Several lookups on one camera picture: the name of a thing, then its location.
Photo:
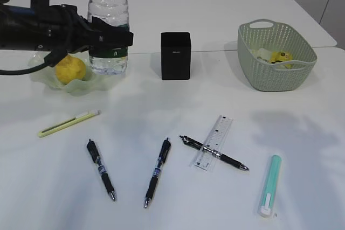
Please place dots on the clear plastic ruler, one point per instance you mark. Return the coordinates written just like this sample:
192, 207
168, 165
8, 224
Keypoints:
214, 140

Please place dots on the black gel pen left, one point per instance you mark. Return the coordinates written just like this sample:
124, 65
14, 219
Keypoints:
97, 160

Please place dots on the black gel pen on ruler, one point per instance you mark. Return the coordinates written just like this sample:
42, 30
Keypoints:
198, 146

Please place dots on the teal white utility knife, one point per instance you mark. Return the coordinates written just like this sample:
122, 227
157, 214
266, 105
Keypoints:
270, 187

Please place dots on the yellow pear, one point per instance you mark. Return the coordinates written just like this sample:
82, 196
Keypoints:
70, 68

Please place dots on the yellow-green utility knife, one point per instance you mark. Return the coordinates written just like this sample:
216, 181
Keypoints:
70, 122

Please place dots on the clear plastic water bottle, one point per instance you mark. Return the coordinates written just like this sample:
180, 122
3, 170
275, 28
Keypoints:
115, 13

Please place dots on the pale green wavy glass plate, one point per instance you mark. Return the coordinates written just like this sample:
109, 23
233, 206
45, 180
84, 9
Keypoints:
91, 81

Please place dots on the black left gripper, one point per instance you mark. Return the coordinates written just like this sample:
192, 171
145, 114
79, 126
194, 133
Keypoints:
76, 35

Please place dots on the black square pen holder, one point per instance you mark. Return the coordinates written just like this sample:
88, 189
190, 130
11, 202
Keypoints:
175, 55

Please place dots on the yellow white waste paper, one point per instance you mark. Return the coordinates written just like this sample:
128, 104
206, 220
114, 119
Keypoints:
269, 57

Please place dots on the blue black gel pen middle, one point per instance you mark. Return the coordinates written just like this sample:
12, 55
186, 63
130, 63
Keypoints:
166, 146

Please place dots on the green woven plastic basket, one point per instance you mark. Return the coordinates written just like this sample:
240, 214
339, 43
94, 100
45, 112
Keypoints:
275, 37

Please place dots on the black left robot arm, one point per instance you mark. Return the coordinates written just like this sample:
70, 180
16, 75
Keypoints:
22, 29

